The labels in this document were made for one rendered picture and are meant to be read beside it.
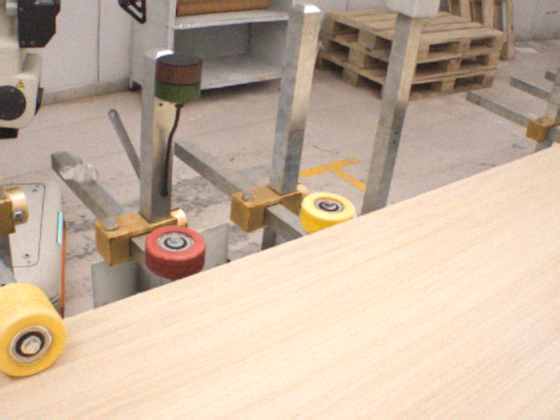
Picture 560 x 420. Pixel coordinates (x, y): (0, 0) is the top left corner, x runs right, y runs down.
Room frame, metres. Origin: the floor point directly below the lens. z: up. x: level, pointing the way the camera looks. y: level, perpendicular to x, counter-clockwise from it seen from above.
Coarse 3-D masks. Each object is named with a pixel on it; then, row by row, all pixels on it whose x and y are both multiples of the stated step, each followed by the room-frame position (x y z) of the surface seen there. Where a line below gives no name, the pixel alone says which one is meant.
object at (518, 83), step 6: (516, 78) 1.98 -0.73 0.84; (510, 84) 1.98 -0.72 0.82; (516, 84) 1.96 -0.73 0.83; (522, 84) 1.95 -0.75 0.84; (528, 84) 1.93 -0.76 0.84; (534, 84) 1.94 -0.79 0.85; (522, 90) 1.94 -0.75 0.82; (528, 90) 1.93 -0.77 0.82; (534, 90) 1.91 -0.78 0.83; (540, 90) 1.90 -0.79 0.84; (546, 90) 1.90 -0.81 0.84; (540, 96) 1.89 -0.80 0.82; (546, 96) 1.88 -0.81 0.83
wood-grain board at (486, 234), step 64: (448, 192) 0.95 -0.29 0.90; (512, 192) 0.99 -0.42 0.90; (256, 256) 0.70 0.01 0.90; (320, 256) 0.72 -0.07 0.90; (384, 256) 0.73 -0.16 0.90; (448, 256) 0.75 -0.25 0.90; (512, 256) 0.77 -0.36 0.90; (64, 320) 0.52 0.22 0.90; (128, 320) 0.54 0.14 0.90; (192, 320) 0.55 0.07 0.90; (256, 320) 0.57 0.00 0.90; (320, 320) 0.58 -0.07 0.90; (384, 320) 0.59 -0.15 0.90; (448, 320) 0.61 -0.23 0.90; (512, 320) 0.62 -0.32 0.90; (0, 384) 0.41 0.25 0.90; (64, 384) 0.43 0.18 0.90; (128, 384) 0.44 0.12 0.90; (192, 384) 0.45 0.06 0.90; (256, 384) 0.47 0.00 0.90; (320, 384) 0.48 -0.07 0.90; (384, 384) 0.49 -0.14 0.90; (448, 384) 0.49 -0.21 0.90; (512, 384) 0.50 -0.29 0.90
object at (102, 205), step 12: (60, 156) 0.99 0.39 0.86; (72, 180) 0.92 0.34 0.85; (84, 192) 0.88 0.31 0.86; (96, 192) 0.88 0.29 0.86; (96, 204) 0.85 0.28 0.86; (108, 204) 0.85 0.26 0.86; (96, 216) 0.85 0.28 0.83; (108, 216) 0.81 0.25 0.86; (132, 240) 0.76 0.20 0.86; (144, 240) 0.76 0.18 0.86; (132, 252) 0.76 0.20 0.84; (144, 252) 0.73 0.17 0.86; (144, 264) 0.73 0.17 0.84; (156, 276) 0.70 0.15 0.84
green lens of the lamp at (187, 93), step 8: (200, 80) 0.78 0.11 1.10; (160, 88) 0.76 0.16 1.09; (168, 88) 0.75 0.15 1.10; (176, 88) 0.75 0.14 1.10; (184, 88) 0.75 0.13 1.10; (192, 88) 0.76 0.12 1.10; (200, 88) 0.78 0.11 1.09; (160, 96) 0.76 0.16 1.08; (168, 96) 0.75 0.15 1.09; (176, 96) 0.75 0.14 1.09; (184, 96) 0.75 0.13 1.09; (192, 96) 0.76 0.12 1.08
